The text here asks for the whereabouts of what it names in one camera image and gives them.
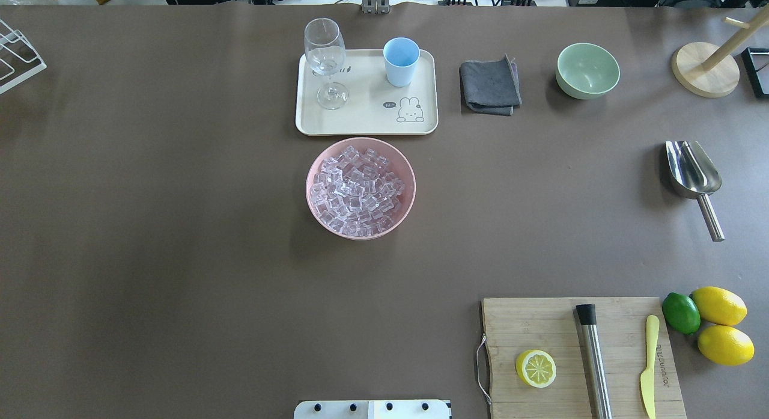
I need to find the half lemon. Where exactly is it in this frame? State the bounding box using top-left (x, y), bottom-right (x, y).
top-left (515, 349), bottom-right (557, 388)

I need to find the aluminium frame post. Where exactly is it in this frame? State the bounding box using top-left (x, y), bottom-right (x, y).
top-left (362, 0), bottom-right (392, 14)

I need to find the green lime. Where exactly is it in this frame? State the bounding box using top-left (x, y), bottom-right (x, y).
top-left (661, 292), bottom-right (701, 336)

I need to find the pink bowl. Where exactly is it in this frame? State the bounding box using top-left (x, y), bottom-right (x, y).
top-left (306, 137), bottom-right (417, 241)

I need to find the bamboo cutting board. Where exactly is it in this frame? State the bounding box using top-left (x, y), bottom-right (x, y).
top-left (481, 298), bottom-right (664, 418)

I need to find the black framed tray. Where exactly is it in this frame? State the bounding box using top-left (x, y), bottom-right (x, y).
top-left (741, 47), bottom-right (768, 99)

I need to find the metal ice scoop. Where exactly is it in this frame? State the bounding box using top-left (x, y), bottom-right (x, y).
top-left (664, 141), bottom-right (725, 243)

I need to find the light blue cup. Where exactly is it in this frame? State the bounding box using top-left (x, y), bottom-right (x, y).
top-left (383, 37), bottom-right (420, 87)

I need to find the wooden cup stand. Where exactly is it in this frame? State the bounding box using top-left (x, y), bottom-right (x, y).
top-left (670, 6), bottom-right (768, 99)

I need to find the grey folded cloth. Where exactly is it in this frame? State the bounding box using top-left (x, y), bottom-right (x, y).
top-left (460, 55), bottom-right (522, 117)

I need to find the clear wine glass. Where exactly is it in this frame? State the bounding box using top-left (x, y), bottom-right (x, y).
top-left (304, 18), bottom-right (349, 110)

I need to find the lower yellow lemon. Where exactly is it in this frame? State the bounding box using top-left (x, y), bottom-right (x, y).
top-left (697, 325), bottom-right (755, 366)

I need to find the yellow lemon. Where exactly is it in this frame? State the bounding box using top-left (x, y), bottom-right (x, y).
top-left (697, 325), bottom-right (755, 366)
top-left (690, 286), bottom-right (748, 326)

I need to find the yellow plastic knife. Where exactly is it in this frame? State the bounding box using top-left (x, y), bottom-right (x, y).
top-left (639, 314), bottom-right (660, 418)

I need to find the upper yellow lemon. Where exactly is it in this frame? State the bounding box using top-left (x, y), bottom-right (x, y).
top-left (690, 286), bottom-right (748, 326)

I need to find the white wire cup rack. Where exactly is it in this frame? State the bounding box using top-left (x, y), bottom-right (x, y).
top-left (1, 20), bottom-right (47, 94)

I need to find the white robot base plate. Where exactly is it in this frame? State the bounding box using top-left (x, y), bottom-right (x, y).
top-left (293, 398), bottom-right (452, 418)

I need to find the steel muddler black tip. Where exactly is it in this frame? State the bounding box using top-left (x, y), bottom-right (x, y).
top-left (575, 304), bottom-right (613, 418)

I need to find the cream rabbit tray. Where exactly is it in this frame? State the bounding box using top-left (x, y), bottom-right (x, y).
top-left (296, 49), bottom-right (439, 136)

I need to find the clear ice cubes pile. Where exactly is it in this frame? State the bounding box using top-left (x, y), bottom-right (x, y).
top-left (312, 145), bottom-right (406, 237)

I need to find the green bowl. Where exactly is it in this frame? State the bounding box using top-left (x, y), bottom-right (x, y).
top-left (555, 43), bottom-right (621, 100)

